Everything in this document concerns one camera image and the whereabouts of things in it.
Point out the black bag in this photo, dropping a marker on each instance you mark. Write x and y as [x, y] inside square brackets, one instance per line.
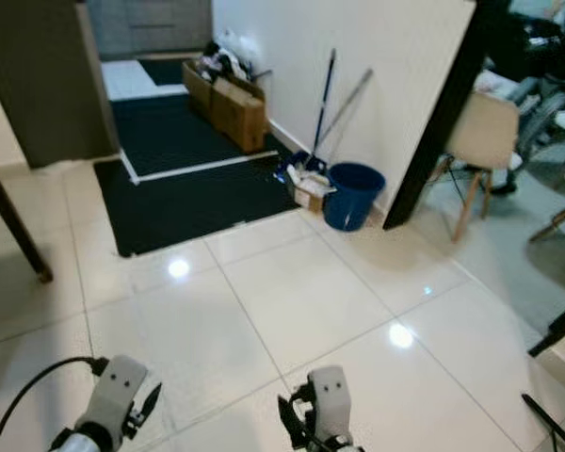
[532, 47]

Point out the black pillar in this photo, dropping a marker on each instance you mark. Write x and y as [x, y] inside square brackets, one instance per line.
[443, 113]

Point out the brown cardboard box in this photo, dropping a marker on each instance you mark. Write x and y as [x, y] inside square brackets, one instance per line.
[240, 118]
[196, 89]

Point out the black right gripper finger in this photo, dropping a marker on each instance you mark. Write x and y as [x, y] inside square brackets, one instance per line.
[292, 418]

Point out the dark wooden table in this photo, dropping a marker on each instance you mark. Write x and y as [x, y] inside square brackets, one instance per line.
[19, 221]

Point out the dark olive door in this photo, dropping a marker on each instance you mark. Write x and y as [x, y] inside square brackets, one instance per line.
[47, 75]

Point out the pile of bags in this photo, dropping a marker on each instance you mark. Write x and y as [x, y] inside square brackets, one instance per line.
[226, 61]

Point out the blue plastic bucket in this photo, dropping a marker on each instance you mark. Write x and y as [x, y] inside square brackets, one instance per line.
[353, 198]

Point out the black stand leg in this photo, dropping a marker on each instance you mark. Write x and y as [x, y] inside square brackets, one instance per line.
[551, 419]
[560, 330]

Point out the beige chair wooden legs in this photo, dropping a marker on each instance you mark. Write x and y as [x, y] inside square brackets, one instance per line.
[482, 132]

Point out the grey wheelchair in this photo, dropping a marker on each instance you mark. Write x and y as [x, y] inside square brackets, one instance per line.
[541, 118]

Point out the small dark mat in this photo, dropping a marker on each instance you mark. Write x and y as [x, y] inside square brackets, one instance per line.
[162, 72]

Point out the black floor mat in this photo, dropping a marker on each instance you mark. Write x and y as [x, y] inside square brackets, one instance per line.
[169, 132]
[188, 207]

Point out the grey broom stick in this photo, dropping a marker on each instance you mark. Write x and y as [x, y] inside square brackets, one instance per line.
[348, 104]

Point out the grey drawer cabinet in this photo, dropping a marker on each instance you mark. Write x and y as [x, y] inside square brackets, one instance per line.
[151, 28]

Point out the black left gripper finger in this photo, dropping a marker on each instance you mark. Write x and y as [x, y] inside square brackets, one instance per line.
[149, 410]

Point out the small open cardboard box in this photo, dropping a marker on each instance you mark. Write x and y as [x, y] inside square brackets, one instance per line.
[311, 196]

